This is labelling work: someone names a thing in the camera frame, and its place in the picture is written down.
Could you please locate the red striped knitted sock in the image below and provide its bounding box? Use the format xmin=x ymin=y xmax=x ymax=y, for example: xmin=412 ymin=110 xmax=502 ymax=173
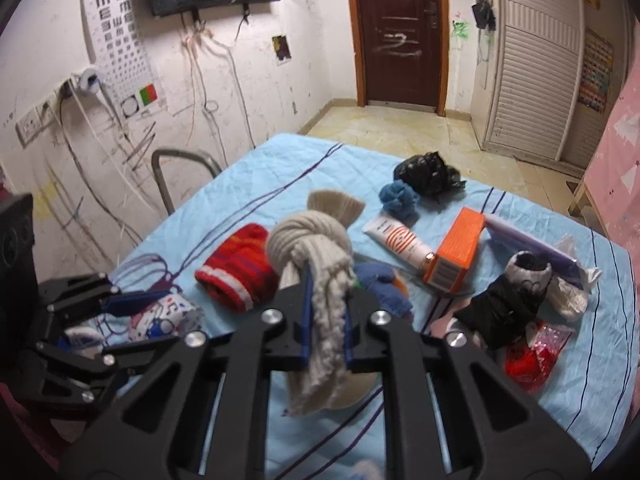
xmin=194 ymin=223 xmax=279 ymax=313

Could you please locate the dark red wooden door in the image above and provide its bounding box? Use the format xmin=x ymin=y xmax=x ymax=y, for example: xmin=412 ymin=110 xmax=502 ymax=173
xmin=348 ymin=0 xmax=449 ymax=115

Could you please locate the white slatted wardrobe door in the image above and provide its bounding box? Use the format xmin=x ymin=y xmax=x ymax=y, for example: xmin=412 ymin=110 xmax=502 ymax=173
xmin=486 ymin=0 xmax=585 ymax=162

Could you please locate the cream knitted knotted scarf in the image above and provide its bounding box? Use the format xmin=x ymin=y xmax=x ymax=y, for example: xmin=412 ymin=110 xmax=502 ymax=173
xmin=266 ymin=190 xmax=378 ymax=416

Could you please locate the black pink sock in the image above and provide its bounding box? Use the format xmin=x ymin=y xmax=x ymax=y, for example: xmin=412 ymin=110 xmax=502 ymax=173
xmin=454 ymin=252 xmax=553 ymax=350

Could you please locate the white crumpled tissue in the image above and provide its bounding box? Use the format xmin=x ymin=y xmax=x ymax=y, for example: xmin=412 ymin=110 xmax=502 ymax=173
xmin=546 ymin=266 xmax=602 ymax=323

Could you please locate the white orange cream tube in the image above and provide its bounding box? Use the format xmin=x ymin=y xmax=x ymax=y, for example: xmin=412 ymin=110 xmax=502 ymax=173
xmin=362 ymin=212 xmax=434 ymax=270

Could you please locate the colourful wall chart poster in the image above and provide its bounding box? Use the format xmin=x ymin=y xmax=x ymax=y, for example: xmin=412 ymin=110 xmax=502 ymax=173
xmin=578 ymin=28 xmax=614 ymax=115

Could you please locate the blue purple sock bundle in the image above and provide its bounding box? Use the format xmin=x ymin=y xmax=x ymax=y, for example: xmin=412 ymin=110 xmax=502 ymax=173
xmin=354 ymin=262 xmax=413 ymax=321

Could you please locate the patterned white paper cup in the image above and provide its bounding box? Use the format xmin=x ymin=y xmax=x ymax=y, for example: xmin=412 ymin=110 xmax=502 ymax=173
xmin=64 ymin=292 xmax=205 ymax=356

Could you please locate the orange cardboard box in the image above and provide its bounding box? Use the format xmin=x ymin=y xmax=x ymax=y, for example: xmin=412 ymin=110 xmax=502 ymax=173
xmin=423 ymin=207 xmax=485 ymax=294

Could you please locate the light blue bed sheet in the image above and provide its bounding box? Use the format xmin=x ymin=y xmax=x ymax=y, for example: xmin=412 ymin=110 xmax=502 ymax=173
xmin=74 ymin=132 xmax=637 ymax=480

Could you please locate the blue fuzzy ball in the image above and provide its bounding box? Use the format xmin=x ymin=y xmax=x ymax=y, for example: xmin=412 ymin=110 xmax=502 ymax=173
xmin=378 ymin=180 xmax=420 ymax=220

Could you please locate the grey metal chair frame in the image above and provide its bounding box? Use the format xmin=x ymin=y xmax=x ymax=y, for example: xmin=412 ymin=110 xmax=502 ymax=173
xmin=151 ymin=148 xmax=222 ymax=216

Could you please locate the black plastic bag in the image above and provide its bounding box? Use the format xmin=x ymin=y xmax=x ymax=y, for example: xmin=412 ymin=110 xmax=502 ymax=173
xmin=393 ymin=152 xmax=466 ymax=197

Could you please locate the eye chart poster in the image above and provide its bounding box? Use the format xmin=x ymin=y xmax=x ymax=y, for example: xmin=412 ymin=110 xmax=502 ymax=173
xmin=81 ymin=0 xmax=160 ymax=120

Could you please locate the red plastic wrapper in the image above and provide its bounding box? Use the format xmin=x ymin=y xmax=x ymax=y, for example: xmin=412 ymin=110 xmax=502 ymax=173
xmin=503 ymin=320 xmax=574 ymax=393

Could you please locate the pink tree pattern curtain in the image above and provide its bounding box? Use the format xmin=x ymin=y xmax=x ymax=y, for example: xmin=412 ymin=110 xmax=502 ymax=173
xmin=582 ymin=54 xmax=640 ymax=261

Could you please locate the purple long package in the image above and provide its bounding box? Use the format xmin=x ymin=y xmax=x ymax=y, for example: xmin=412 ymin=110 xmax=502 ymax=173
xmin=485 ymin=214 xmax=588 ymax=289

